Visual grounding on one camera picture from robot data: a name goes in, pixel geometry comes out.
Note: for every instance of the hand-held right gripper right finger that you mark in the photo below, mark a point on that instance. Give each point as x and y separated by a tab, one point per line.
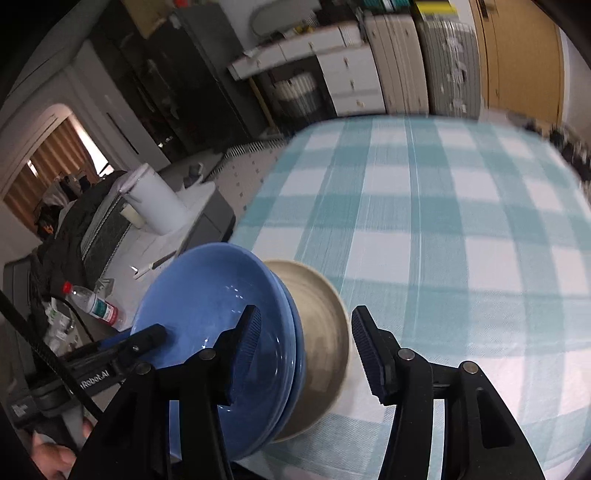
364	346

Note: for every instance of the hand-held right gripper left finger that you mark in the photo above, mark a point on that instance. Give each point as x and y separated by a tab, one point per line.
249	332

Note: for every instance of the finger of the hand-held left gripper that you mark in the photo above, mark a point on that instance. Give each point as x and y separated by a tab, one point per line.
143	340
111	344

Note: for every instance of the person's left hand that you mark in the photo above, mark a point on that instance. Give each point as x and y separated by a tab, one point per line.
53	461

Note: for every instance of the plastic water bottle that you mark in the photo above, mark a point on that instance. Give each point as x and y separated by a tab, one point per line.
99	309

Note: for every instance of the grey low cabinet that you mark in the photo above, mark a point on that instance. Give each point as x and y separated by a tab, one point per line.
207	221

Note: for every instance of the teal checked tablecloth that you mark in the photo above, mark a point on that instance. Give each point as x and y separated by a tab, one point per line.
438	230

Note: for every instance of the dotted floor mat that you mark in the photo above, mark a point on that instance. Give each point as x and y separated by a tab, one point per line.
249	175

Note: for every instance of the brown striped curtain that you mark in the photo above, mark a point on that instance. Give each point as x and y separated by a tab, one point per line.
60	157

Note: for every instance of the woven basket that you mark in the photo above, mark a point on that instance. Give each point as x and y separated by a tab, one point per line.
295	94

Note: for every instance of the black cabinet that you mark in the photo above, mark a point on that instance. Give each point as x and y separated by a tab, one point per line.
207	78

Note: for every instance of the white desk with drawers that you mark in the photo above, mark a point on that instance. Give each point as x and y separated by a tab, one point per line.
355	78

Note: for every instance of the dark tall shelf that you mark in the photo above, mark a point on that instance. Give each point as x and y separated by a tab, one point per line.
129	69

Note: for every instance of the pile of shoes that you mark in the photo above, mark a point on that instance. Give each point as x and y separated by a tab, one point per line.
572	152

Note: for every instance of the beige suitcase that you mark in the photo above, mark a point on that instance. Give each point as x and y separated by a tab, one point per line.
397	60

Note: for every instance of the grey suitcase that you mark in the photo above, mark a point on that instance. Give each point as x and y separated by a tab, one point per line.
452	64

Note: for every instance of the grey rounded board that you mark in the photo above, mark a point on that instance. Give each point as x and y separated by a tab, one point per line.
277	18

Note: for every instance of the wooden door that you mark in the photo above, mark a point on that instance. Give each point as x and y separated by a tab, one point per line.
521	55

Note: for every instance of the teal hard case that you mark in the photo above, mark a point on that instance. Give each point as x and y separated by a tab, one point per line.
383	3

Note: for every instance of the yellow black box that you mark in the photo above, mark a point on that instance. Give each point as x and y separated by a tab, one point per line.
434	8

